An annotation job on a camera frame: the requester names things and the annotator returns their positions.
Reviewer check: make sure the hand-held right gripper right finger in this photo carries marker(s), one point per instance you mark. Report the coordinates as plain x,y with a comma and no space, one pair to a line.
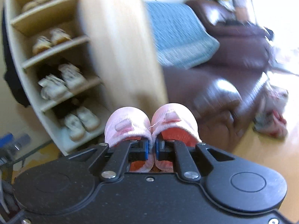
160,149

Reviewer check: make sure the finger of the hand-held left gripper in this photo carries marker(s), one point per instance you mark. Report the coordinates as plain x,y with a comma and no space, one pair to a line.
5,138
22,140

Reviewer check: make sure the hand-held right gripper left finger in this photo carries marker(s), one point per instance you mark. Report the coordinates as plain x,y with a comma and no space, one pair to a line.
145,149

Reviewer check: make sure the pink knit shoe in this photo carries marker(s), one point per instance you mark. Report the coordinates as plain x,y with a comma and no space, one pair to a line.
126,121
175,119

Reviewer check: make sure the white shoe cabinet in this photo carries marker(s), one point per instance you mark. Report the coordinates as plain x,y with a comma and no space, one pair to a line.
46,16

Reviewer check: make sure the dark cloth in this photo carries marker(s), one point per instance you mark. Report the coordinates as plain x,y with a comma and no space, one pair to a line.
14,74

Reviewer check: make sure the brown leather sofa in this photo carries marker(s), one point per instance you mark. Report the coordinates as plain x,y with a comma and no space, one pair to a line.
222,86

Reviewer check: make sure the blue blanket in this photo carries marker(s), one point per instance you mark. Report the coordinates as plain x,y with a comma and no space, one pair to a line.
177,32

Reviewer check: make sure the white bag red print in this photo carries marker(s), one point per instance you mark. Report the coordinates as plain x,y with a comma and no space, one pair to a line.
275,95

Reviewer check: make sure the black garment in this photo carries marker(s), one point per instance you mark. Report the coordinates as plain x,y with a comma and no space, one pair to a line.
247,29

